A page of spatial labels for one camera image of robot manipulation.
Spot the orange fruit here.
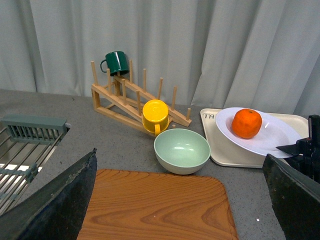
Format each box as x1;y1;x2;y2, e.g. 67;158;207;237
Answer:
231;108;263;139

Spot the wooden cutting board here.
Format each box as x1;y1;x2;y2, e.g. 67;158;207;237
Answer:
78;169;238;240

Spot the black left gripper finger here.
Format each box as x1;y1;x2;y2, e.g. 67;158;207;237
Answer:
0;149;97;240

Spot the light green bowl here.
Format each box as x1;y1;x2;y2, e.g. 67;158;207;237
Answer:
153;128;211;175

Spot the grey curtain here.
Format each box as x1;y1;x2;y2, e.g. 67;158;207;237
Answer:
0;0;320;117

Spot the wooden dish rack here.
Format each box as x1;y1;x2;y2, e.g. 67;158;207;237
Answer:
90;59;193;137

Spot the white plate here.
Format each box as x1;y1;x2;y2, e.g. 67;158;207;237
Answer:
215;107;301;158

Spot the grey sink drying rack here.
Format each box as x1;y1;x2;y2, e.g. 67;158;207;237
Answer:
0;114;69;214

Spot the yellow mug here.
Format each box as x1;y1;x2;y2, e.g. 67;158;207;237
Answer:
142;99;170;136

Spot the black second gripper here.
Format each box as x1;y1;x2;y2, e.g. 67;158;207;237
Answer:
262;114;320;240

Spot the dark green mug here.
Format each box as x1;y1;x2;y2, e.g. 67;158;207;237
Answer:
100;51;130;77

